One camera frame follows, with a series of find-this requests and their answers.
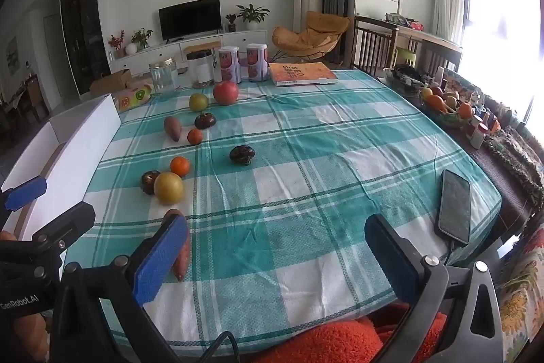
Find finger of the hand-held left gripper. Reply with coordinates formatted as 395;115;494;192
0;175;48;225
26;201;97;259

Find leafy plant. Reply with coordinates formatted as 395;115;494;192
131;28;154;50

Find black television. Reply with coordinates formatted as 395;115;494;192
158;0;222;40

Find orange fleece blanket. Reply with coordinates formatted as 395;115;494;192
251;303;448;363

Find white board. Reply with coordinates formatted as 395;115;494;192
0;94;122;245

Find red flowers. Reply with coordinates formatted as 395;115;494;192
108;30;126;57

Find brown cardboard box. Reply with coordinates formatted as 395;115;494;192
89;69;132;98

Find bowl of fruit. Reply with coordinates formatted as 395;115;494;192
419;86;474;128

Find framed wall picture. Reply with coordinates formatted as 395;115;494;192
6;36;20;75

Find patterned woven cloth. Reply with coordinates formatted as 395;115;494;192
484;125;544;211

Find teal checked tablecloth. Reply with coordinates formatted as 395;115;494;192
64;69;503;356

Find yellow round fruit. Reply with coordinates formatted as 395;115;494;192
153;172;184;205

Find dark wooden chair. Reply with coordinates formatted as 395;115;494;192
414;37;463;77
351;15;400;71

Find fruit print box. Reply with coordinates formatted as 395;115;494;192
114;86;152;113

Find clear jar gold lid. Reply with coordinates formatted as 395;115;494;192
149;57;178;94

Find black basket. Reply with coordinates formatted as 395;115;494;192
385;64;426;98

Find green plastic stool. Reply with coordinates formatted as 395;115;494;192
393;47;415;68

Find white television cabinet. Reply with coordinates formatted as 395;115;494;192
108;29;268;77

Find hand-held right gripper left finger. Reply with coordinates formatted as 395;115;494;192
50;213;190;363

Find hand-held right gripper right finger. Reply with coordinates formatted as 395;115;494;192
364;213;516;363

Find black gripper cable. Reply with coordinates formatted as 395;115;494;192
204;331;241;363

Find floral cloth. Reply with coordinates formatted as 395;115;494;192
495;218;544;351

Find orange lounge chair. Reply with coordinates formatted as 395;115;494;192
272;11;350;61

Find clear jar black lid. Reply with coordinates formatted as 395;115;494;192
186;50;218;88

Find orange cover book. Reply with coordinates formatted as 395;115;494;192
269;63;339;87

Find large green potted plant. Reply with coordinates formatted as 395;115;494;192
236;4;270;31

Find person's left hand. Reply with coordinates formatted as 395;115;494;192
0;314;51;363

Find red apple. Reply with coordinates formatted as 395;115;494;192
213;81;239;106

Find wooden side table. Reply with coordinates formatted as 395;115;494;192
397;23;463;51

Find white bottle red cap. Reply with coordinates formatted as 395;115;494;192
470;123;486;149

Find black phone cable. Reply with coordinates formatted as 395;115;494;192
442;241;459;267

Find black tall cabinet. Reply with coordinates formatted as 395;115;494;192
59;0;112;95

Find short sweet potato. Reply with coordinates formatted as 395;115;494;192
164;116;183;143

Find black smartphone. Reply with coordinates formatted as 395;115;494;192
438;168;472;247

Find bright orange tangerine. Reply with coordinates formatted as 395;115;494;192
170;156;191;177

